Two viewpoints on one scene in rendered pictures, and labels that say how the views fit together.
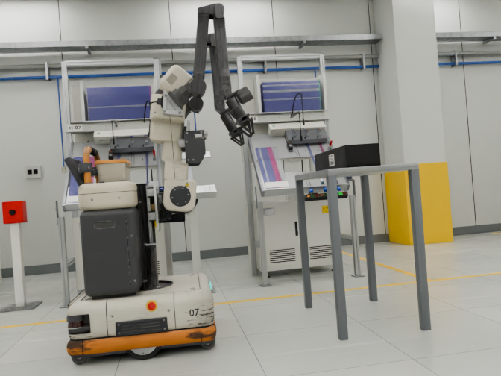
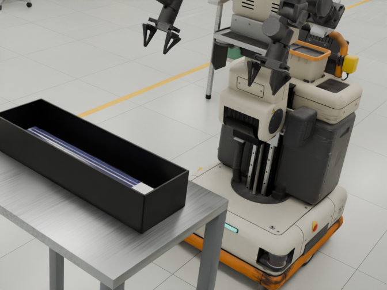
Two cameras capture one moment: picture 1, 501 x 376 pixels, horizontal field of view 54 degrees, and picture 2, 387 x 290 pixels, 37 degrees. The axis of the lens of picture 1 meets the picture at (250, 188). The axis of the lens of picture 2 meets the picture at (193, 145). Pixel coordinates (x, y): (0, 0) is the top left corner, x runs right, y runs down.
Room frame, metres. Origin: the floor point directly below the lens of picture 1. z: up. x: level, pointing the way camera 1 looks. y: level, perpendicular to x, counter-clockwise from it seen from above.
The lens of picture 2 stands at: (3.78, -1.36, 1.67)
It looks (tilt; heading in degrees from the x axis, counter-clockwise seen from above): 28 degrees down; 132
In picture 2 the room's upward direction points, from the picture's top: 7 degrees clockwise
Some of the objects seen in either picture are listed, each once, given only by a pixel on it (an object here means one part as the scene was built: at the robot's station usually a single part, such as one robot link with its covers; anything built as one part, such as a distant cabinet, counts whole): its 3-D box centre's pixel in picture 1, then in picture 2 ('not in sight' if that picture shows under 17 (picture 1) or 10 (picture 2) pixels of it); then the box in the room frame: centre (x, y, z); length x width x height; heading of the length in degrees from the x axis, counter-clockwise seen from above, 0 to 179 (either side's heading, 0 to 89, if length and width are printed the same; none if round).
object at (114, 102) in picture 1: (121, 104); not in sight; (4.05, 1.02, 1.52); 0.51 x 0.13 x 0.27; 99
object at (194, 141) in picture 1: (192, 143); (251, 50); (2.55, 0.28, 0.99); 0.28 x 0.16 x 0.22; 7
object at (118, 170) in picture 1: (114, 172); (298, 59); (2.49, 0.69, 0.87); 0.23 x 0.15 x 0.11; 7
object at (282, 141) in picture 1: (294, 197); not in sight; (4.21, -0.37, 0.65); 1.01 x 0.73 x 1.29; 9
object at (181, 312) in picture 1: (147, 309); (257, 208); (2.51, 0.57, 0.16); 0.67 x 0.64 x 0.25; 97
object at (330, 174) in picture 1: (355, 243); (76, 289); (2.65, -0.54, 0.40); 0.70 x 0.45 x 0.80; 7
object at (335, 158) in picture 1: (344, 160); (86, 158); (2.65, -0.52, 0.86); 0.57 x 0.17 x 0.11; 8
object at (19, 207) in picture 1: (17, 254); not in sight; (3.59, 1.74, 0.39); 0.24 x 0.24 x 0.78; 9
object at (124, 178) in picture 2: not in sight; (85, 167); (2.65, -0.52, 0.83); 0.51 x 0.07 x 0.03; 7
